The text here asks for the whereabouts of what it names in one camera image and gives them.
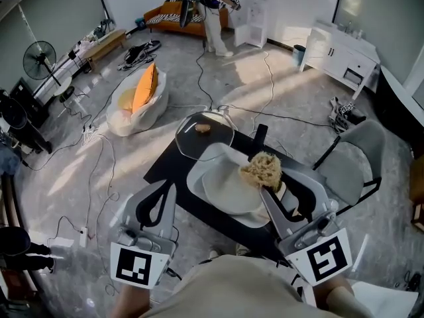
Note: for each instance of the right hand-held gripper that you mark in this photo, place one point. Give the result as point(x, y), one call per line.
point(318, 253)

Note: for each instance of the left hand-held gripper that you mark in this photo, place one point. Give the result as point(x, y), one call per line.
point(142, 263)

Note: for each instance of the yellow loofah sponge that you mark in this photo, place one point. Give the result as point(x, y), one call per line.
point(261, 171)

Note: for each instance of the person's right forearm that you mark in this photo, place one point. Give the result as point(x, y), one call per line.
point(331, 293)

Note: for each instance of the person's left forearm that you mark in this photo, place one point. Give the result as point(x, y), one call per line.
point(132, 303)

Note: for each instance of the glass pot lid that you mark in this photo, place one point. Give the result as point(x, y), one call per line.
point(198, 141)

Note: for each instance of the black sink cabinet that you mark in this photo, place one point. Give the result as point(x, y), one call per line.
point(165, 174)

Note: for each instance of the white sink basin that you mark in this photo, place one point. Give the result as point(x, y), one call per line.
point(251, 220)

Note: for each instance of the grey chair with black legs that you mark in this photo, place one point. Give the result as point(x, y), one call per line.
point(344, 177)

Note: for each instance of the person's right shoe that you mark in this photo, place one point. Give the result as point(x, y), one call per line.
point(242, 248)

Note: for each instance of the person's shoe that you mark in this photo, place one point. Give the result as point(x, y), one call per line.
point(242, 248)
point(214, 254)

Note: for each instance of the person's left shoe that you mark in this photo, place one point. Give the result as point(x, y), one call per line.
point(214, 254)

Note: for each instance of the white power strip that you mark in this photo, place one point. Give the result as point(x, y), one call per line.
point(220, 111)
point(83, 237)
point(90, 134)

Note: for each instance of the black faucet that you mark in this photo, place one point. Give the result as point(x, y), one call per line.
point(260, 136)

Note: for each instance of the person's beige shirt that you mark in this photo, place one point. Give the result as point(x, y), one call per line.
point(232, 287)

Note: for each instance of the spare grey gripper device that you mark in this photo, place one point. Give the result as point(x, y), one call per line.
point(348, 114)

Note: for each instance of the yellow cushion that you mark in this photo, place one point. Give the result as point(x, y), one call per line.
point(126, 99)

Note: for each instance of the orange cushion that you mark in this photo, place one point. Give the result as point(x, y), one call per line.
point(145, 88)

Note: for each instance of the brown cardboard box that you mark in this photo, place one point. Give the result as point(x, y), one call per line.
point(417, 177)

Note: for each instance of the white rectangular tub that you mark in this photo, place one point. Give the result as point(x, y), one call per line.
point(387, 300)

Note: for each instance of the black bathtub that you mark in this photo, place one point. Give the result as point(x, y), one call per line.
point(397, 108)

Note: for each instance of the grey trash bin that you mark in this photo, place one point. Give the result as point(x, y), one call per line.
point(299, 55)

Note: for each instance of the white round side table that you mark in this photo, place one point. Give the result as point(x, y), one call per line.
point(63, 88)

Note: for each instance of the white vanity cabinet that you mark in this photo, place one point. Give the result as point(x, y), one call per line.
point(334, 58)

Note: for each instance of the blue plastic bag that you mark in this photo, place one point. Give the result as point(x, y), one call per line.
point(9, 159)

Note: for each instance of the wooden bench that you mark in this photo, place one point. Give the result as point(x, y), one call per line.
point(106, 41)

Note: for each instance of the white water dispenser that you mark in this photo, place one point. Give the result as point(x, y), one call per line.
point(255, 25)

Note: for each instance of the black standing fan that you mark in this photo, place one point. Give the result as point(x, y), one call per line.
point(39, 60)
point(188, 8)

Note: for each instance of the striped blanket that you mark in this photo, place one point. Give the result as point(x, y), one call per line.
point(165, 18)

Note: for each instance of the orange sofa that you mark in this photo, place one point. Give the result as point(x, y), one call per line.
point(165, 7)

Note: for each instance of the wooden frame stool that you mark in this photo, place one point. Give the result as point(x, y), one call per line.
point(418, 217)

